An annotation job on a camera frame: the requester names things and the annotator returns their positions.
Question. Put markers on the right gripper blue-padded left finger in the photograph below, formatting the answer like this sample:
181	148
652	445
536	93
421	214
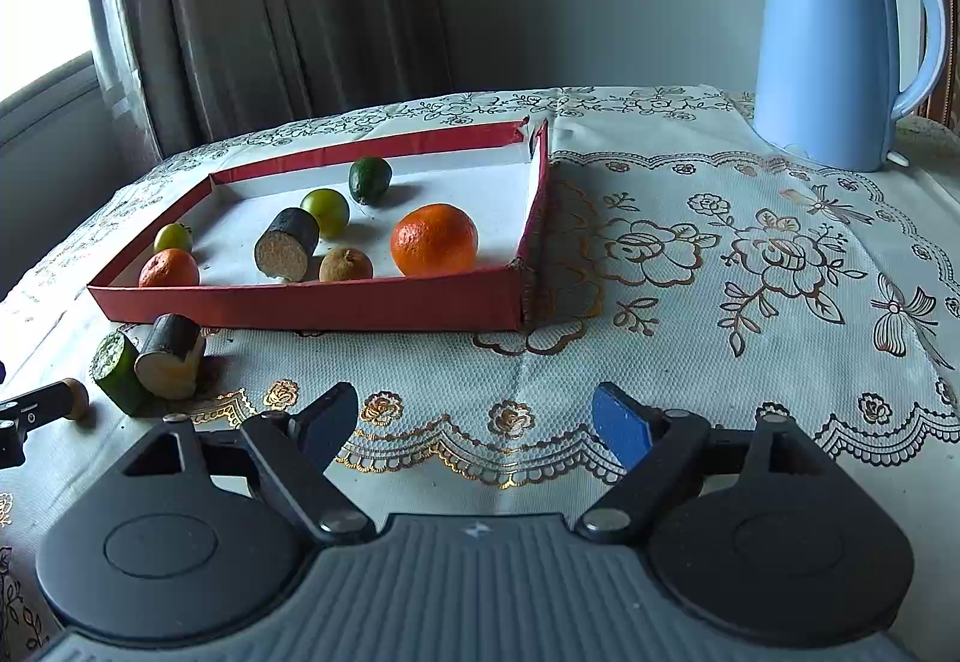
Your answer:
283	457

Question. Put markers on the large green tomato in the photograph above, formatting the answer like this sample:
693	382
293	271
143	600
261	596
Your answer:
330	210

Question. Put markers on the dark sugarcane piece pale end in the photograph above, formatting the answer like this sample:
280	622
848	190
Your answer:
285	249

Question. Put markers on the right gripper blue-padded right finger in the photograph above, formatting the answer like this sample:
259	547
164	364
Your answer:
668	454

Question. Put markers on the dark sugarcane piece yellow end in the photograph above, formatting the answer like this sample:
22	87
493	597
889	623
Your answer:
168	364

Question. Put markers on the small dark green cucumber end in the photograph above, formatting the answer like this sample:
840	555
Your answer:
368	180

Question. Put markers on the white floral embroidered tablecloth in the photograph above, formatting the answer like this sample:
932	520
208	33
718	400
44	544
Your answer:
683	261

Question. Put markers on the light blue electric kettle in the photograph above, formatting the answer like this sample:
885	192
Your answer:
828	79

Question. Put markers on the small orange mandarin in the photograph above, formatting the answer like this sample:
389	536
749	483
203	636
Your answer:
171	267

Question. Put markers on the large orange mandarin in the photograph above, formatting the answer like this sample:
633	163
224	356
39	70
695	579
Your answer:
437	239

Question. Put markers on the red cardboard box tray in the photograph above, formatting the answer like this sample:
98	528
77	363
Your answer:
497	174

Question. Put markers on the small green tomato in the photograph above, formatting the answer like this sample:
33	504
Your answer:
173	236

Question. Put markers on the brown longan fruit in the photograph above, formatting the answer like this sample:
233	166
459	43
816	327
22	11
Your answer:
345	264
79	399

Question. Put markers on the green cucumber piece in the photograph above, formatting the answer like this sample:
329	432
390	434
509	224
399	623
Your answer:
113	370

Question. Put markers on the window frame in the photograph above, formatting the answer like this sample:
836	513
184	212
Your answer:
58	117

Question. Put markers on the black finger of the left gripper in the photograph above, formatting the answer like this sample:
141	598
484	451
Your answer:
36	408

